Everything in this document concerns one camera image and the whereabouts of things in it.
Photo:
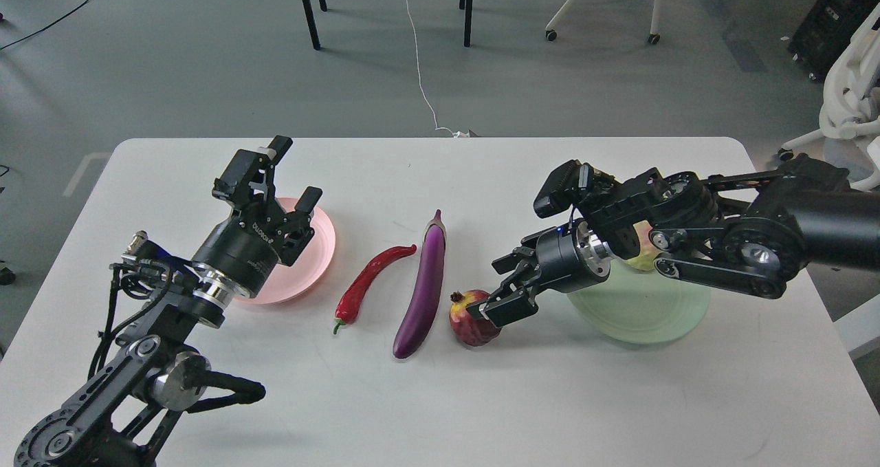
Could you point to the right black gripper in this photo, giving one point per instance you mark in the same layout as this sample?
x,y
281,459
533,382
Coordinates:
x,y
567,258

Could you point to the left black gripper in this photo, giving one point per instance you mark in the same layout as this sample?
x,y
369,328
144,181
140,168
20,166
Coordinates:
x,y
246,248

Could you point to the red pomegranate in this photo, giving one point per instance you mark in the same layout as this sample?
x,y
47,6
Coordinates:
x,y
470,331

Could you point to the purple eggplant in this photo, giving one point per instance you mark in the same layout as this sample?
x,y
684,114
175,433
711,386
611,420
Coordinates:
x,y
423,306

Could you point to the green pink guava fruit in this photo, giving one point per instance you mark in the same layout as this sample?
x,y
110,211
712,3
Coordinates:
x,y
644,261

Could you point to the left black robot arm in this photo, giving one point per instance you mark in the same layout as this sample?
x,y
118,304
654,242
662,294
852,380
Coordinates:
x,y
143,376

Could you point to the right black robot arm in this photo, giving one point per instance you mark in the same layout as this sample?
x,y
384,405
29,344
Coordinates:
x,y
748,233

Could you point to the pink plate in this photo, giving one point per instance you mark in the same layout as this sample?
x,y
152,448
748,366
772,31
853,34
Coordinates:
x,y
286,283

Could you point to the green plate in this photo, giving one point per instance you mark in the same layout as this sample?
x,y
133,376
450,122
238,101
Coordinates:
x,y
642,308

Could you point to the red chili pepper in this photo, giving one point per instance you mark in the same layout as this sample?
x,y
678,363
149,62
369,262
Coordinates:
x,y
348,307

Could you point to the white office chair right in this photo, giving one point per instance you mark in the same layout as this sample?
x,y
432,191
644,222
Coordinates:
x,y
850,101

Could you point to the black cabinet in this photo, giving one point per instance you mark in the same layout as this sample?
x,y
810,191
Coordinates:
x,y
826,32

